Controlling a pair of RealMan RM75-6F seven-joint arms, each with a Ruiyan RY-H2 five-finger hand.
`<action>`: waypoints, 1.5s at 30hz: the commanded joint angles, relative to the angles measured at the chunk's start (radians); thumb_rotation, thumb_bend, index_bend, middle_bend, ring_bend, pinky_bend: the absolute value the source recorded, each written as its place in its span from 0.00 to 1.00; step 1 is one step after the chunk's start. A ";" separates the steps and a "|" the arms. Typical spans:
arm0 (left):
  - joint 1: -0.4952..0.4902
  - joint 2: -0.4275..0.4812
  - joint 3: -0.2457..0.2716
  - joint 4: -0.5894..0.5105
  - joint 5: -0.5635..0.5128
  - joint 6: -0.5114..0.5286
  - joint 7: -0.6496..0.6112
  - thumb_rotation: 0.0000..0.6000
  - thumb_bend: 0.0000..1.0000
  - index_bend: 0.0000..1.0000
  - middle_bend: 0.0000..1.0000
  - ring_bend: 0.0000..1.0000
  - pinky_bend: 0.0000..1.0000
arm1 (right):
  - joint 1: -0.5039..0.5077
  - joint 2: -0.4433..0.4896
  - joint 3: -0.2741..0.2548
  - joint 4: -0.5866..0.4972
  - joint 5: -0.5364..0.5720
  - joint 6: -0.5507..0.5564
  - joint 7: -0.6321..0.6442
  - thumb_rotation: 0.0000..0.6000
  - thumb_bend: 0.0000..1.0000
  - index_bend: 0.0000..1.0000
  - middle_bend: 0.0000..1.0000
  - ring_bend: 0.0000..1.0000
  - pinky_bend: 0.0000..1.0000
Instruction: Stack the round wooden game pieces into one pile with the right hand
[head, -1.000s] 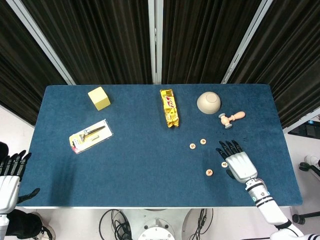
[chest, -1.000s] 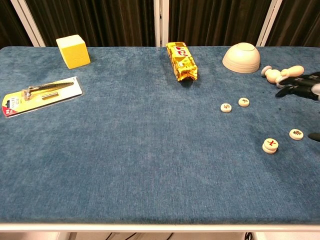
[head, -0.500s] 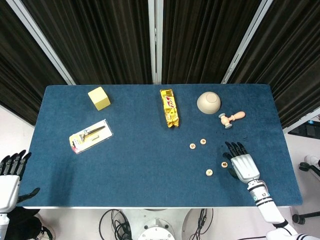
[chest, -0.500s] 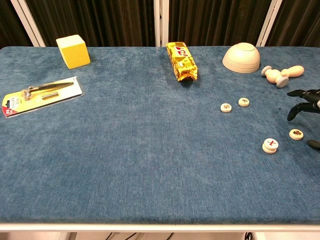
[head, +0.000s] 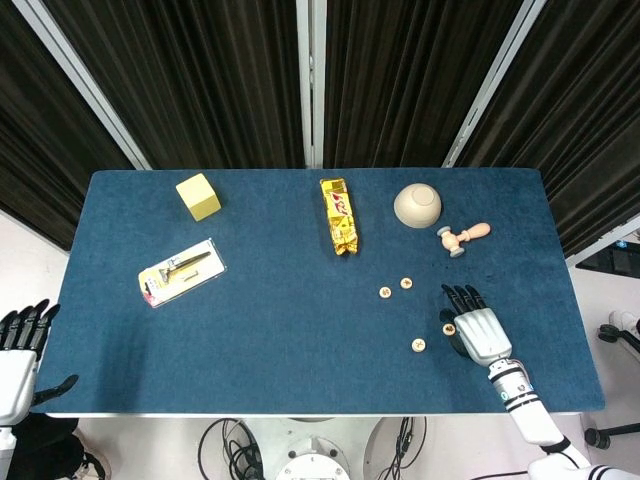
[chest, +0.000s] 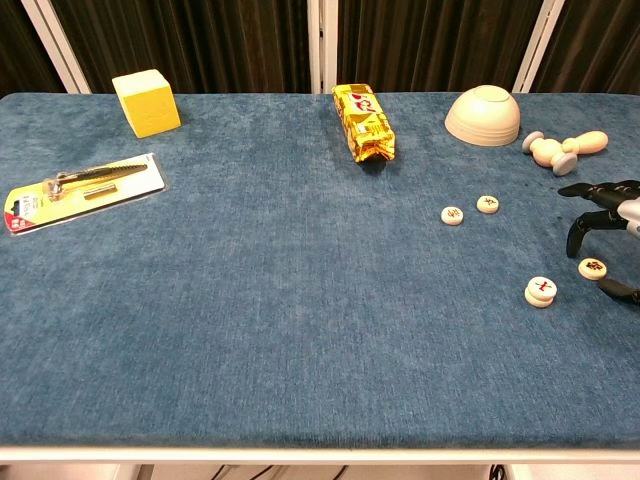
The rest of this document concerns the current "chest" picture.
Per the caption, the yellow foil snack packet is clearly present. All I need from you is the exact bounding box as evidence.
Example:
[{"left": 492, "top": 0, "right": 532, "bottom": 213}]
[{"left": 331, "top": 83, "right": 398, "bottom": 164}]

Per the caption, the yellow cube box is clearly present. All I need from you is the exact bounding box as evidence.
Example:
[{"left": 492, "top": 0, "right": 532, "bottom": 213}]
[{"left": 111, "top": 69, "right": 182, "bottom": 139}]

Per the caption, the wooden roller massager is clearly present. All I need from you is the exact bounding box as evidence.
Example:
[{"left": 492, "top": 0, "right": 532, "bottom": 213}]
[{"left": 521, "top": 130, "right": 610, "bottom": 178}]

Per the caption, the beige upturned bowl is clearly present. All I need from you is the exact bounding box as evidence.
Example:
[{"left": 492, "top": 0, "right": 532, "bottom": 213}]
[{"left": 444, "top": 84, "right": 522, "bottom": 148}]

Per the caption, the blue velvet table cover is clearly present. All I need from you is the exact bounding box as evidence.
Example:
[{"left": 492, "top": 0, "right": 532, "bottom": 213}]
[{"left": 0, "top": 91, "right": 640, "bottom": 450}]

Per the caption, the dark pleated curtain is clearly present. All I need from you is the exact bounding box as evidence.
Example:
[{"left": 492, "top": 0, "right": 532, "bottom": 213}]
[{"left": 0, "top": 0, "right": 640, "bottom": 99}]

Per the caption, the white table frame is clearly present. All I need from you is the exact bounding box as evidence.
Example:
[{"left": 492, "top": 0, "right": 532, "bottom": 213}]
[{"left": 0, "top": 445, "right": 640, "bottom": 480}]

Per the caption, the saw blade blister pack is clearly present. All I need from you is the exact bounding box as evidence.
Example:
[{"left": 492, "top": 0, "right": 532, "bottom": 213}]
[{"left": 3, "top": 152, "right": 167, "bottom": 237}]

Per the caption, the white frame post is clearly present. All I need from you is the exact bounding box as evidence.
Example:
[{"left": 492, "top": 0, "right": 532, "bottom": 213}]
[
  {"left": 306, "top": 0, "right": 341, "bottom": 95},
  {"left": 511, "top": 0, "right": 567, "bottom": 94},
  {"left": 19, "top": 0, "right": 93, "bottom": 95}
]

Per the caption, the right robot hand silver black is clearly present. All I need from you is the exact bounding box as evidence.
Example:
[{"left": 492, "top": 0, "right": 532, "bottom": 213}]
[{"left": 557, "top": 179, "right": 640, "bottom": 308}]

